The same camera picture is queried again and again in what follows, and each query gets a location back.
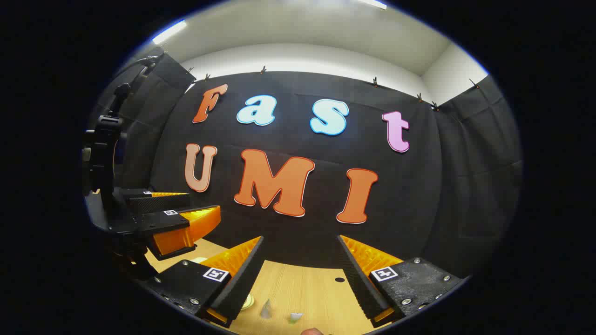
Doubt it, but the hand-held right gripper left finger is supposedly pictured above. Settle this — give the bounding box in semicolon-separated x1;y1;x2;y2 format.
140;236;265;328

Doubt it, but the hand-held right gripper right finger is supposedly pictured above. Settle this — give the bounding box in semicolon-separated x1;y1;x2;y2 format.
336;235;468;328

